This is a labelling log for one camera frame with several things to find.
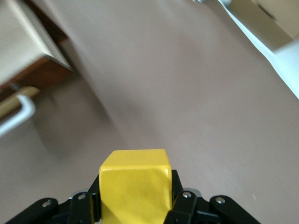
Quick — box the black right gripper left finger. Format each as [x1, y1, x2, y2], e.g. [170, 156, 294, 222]
[11, 174, 102, 224]

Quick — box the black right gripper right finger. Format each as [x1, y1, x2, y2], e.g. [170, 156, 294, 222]
[163, 169, 260, 224]

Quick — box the yellow wooden block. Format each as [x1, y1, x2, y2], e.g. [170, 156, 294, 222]
[98, 148, 174, 224]

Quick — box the wooden drawer with white handle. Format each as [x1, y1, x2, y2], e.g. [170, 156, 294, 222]
[0, 0, 76, 139]

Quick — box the brown table cloth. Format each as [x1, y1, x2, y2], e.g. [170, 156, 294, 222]
[0, 0, 299, 224]

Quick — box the beige box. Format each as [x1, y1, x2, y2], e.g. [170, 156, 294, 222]
[228, 0, 299, 51]

